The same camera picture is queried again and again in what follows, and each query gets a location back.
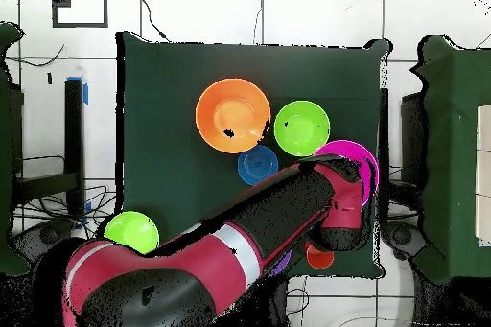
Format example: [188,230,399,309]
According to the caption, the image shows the orange plastic bowl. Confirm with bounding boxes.
[195,78,272,154]

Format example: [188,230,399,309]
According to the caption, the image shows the pink plastic bowl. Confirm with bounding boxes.
[314,139,381,207]

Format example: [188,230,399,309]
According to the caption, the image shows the light blue plastic bowl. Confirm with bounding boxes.
[237,144,280,187]

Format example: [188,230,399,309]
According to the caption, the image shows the green plastic bowl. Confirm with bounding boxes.
[104,210,161,255]
[273,100,332,158]

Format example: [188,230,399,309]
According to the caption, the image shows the dark green table cloth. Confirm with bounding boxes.
[115,30,393,280]

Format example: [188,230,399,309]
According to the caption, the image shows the purple plastic bowl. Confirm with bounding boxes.
[269,248,293,277]

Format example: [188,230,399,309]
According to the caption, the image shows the orange plastic cup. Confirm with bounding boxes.
[305,240,336,270]

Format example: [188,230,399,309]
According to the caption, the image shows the green cloth side table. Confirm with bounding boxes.
[409,34,491,286]
[0,21,30,276]

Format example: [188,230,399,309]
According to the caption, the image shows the beige boxes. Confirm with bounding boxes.
[475,104,491,247]

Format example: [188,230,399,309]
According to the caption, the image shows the black floor cable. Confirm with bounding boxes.
[133,0,171,42]

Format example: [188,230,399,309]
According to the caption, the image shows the black upright post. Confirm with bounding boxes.
[63,77,86,221]

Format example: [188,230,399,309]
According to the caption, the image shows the black pedestal leg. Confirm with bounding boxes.
[381,221,429,263]
[9,219,76,267]

